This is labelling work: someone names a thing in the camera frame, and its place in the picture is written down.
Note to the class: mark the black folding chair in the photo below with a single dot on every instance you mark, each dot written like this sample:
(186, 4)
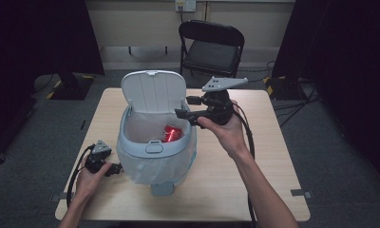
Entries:
(212, 50)

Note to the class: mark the white lidded pedal trash bin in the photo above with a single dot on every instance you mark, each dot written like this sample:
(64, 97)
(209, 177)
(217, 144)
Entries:
(153, 91)

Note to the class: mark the person's right hand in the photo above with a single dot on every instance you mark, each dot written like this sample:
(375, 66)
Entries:
(229, 133)

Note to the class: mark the crushed red can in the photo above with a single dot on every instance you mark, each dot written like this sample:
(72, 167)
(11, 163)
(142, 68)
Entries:
(172, 133)

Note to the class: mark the clear plastic bin liner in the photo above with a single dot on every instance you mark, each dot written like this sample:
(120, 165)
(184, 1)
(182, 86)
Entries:
(153, 171)

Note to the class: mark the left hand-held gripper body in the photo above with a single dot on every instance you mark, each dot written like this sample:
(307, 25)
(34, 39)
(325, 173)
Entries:
(98, 155)

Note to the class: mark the white wall socket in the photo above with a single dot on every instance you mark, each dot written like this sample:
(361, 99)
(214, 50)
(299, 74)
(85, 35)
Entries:
(185, 5)

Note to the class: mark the person's left hand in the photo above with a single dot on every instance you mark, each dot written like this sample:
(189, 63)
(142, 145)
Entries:
(90, 182)

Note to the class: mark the dark curtain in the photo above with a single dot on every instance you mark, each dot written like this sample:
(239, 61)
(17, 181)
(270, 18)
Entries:
(36, 34)
(346, 47)

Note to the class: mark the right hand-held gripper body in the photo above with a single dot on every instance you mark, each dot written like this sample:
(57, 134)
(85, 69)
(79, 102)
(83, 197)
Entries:
(218, 104)

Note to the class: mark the grey tape mark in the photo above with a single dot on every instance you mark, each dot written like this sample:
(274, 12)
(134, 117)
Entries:
(56, 198)

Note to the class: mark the stand base with striped tape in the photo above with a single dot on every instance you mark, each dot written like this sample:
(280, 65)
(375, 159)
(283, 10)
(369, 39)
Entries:
(283, 88)
(71, 87)

